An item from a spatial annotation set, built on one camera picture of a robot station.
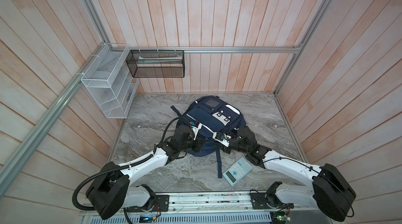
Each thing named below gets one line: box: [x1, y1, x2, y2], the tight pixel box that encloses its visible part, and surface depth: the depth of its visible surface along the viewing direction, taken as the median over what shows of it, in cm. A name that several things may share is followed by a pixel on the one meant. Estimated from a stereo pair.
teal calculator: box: [221, 157, 254, 187], surface depth 83 cm
